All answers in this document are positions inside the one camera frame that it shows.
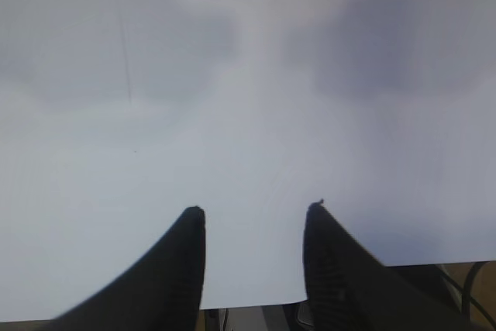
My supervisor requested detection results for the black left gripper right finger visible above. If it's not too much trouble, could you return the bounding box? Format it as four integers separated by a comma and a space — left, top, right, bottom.
303, 202, 477, 330

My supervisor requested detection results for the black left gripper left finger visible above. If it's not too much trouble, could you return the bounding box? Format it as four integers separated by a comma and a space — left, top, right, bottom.
43, 206, 205, 330

